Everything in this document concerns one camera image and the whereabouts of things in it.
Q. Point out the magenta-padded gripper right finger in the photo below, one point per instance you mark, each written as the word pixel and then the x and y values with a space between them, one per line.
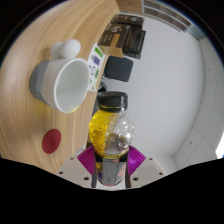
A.
pixel 143 170

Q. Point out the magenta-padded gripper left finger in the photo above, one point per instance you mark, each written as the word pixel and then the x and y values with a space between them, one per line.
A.
pixel 78 170

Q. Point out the clear bottle with black cap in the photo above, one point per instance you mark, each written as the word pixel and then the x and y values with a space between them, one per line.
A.
pixel 111 133

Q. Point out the flat round red coaster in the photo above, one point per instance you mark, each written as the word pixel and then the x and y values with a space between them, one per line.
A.
pixel 51 141

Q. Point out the white and grey mug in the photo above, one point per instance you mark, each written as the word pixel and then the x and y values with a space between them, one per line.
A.
pixel 63 83

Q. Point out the black office chair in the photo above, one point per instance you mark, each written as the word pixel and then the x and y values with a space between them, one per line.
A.
pixel 118 68

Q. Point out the white sticker sheet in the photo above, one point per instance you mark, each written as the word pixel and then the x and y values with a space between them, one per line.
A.
pixel 96 63

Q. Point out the large dark brown box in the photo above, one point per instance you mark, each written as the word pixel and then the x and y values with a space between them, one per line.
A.
pixel 135 43

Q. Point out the small dark brown box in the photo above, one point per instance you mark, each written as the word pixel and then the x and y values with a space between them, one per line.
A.
pixel 128 20

